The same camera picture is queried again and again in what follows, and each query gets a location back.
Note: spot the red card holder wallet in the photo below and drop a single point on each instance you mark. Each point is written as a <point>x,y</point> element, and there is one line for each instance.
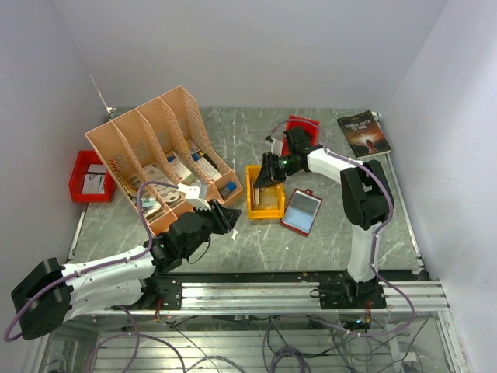
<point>301,212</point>

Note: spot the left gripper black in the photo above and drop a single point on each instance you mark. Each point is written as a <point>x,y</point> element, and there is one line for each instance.
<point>224,217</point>

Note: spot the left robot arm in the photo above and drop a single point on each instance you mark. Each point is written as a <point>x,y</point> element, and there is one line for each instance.
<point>53,293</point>

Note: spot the dark paperback book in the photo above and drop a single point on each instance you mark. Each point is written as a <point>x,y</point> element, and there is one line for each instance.
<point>364,135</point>

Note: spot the red bin with cards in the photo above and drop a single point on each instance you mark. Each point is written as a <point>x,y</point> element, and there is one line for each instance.
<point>306,124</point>

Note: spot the yellow plastic bin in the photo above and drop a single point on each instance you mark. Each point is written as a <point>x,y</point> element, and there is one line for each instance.
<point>251,173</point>

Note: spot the blue capped tube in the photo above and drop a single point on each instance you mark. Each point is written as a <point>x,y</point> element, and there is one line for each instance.
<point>227,190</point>

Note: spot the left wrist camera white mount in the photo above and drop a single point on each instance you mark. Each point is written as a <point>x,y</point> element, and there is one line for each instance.
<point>195,194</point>

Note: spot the red bin at left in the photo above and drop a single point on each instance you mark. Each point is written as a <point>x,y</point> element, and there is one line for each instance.
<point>84,159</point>

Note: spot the aluminium mounting rail frame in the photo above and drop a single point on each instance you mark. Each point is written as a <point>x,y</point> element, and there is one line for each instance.
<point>260,322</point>

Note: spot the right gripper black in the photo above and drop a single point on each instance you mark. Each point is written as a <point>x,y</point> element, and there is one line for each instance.
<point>269,173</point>

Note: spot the white cards in left bin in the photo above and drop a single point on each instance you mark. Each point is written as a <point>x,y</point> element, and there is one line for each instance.
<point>94,179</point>

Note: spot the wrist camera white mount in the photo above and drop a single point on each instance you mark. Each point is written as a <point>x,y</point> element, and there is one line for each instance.
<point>275,145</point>
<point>195,194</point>

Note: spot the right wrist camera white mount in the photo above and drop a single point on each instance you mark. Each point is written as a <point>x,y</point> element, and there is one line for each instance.
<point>275,145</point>

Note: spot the pink file organizer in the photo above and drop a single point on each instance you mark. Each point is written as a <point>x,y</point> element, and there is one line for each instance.
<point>166,132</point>

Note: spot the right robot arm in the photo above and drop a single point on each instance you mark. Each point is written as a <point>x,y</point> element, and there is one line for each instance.
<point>367,203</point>

